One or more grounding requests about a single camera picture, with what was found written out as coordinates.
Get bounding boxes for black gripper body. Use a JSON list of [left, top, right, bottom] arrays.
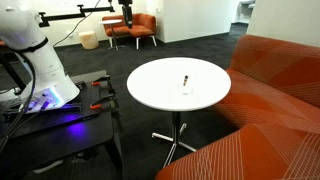
[[118, 0, 134, 16]]

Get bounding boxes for small orange sofa white legs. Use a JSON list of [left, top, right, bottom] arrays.
[[101, 13, 158, 51]]

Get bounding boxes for small white round side table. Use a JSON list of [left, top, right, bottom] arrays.
[[99, 19, 126, 52]]

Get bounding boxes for cream cylindrical stool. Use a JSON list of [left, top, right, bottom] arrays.
[[78, 30, 100, 51]]

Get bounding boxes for clear drinking glass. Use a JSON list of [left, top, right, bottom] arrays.
[[178, 71, 196, 96]]

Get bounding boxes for black metal stand pole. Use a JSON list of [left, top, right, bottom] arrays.
[[0, 51, 27, 96]]

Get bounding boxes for black robot workbench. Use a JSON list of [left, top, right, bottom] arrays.
[[0, 69, 126, 180]]

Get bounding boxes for large orange patterned sofa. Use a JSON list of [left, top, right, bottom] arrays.
[[154, 34, 320, 180]]

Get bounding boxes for white object under workbench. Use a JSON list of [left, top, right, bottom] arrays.
[[32, 159, 65, 175]]

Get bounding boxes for thin black hanging cable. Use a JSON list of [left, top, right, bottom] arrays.
[[53, 0, 102, 48]]

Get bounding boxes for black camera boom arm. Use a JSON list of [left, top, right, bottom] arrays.
[[38, 3, 116, 28]]

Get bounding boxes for orange handled black clamp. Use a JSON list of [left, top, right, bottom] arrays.
[[91, 74, 116, 95], [89, 93, 121, 122]]

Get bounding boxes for chrome pedestal table base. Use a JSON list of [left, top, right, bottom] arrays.
[[151, 110, 198, 169]]

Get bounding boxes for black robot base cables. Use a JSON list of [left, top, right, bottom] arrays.
[[0, 49, 38, 155]]

